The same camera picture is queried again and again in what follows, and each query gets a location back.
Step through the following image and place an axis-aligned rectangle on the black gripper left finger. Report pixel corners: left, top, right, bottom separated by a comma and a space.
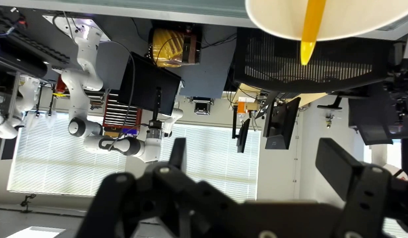
76, 138, 246, 238

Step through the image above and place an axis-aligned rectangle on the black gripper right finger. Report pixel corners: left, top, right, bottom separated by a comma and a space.
315, 138, 408, 238

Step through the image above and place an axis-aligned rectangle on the yellow pen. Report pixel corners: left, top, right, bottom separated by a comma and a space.
299, 0, 329, 67

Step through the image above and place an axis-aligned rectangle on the white paper cup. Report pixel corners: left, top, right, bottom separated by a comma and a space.
245, 0, 408, 42

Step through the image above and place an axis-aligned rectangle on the black desk monitor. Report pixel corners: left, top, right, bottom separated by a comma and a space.
231, 104, 252, 155
262, 97, 303, 152

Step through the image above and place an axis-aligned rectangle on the wooden desk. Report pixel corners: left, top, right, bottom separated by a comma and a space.
235, 82, 329, 110

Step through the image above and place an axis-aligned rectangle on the large black monitor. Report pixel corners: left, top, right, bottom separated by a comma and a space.
118, 52, 184, 116

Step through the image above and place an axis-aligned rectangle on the black mesh office chair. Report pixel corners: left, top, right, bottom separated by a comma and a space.
231, 28, 399, 97

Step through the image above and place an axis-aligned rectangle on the shiny gold round object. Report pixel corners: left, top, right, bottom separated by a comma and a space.
151, 28, 201, 69

